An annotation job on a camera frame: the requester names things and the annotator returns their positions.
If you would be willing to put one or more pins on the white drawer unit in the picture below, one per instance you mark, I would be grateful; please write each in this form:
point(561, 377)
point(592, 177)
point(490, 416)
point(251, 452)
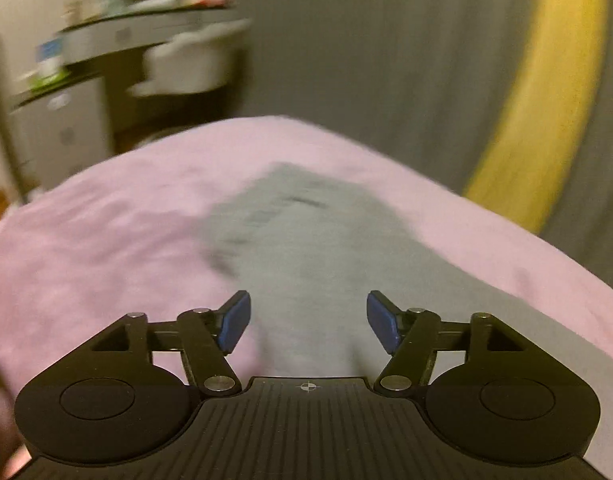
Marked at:
point(61, 130)

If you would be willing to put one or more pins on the yellow curtain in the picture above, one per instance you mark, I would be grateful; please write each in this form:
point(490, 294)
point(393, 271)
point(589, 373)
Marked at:
point(541, 110)

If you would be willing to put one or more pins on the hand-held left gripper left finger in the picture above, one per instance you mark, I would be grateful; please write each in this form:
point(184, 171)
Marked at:
point(234, 321)

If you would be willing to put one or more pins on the pink blanket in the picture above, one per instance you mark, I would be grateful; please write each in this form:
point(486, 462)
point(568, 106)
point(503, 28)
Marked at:
point(111, 240)

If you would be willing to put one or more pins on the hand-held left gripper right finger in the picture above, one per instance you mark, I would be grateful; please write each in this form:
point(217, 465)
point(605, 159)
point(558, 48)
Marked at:
point(382, 321)

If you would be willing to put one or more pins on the white chair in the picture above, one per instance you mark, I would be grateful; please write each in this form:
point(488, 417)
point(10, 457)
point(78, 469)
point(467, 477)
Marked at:
point(186, 62)

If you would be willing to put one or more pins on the grey pants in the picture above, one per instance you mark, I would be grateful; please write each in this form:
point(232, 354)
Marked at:
point(311, 260)

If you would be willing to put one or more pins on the grey curtain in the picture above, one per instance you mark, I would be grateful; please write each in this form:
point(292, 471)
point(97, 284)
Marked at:
point(366, 50)
point(596, 160)

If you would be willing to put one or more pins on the blue and white box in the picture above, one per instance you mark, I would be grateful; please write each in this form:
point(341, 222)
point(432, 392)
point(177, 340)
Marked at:
point(50, 57)

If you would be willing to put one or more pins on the white desk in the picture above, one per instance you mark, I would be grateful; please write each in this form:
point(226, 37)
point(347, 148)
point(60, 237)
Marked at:
point(151, 25)

